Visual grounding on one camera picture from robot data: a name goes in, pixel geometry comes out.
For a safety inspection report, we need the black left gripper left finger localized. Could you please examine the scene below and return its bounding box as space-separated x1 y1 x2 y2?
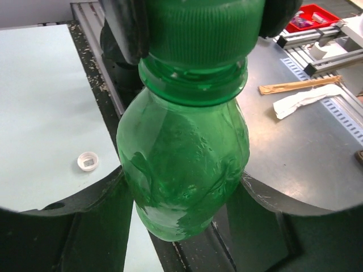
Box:
1 167 133 271

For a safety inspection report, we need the grey slotted cable duct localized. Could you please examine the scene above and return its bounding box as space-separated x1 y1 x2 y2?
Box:
280 57 362 146

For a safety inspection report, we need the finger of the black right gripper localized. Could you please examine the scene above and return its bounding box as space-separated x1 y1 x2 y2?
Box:
259 0 303 39
100 0 150 65

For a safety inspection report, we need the green plastic bottle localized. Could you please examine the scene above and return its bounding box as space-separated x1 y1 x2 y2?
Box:
116 58 250 242

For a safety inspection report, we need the white crumpled paper tissue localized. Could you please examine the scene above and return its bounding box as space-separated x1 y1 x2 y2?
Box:
273 84 343 120

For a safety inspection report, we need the white tape roll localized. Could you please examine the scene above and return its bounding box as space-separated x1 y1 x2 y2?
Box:
309 42 328 60

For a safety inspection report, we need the brown paper chopstick sleeve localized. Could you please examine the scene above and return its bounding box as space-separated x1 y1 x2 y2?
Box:
258 75 343 95

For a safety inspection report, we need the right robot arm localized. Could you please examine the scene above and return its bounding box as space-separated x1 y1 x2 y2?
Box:
100 1 302 90

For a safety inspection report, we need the white bottle cap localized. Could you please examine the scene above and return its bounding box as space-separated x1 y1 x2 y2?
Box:
77 151 99 172

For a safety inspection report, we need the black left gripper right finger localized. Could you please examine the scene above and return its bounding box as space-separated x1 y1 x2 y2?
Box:
227 174 362 271

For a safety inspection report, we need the red plastic bin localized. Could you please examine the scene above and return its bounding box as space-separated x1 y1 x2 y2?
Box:
285 4 340 33

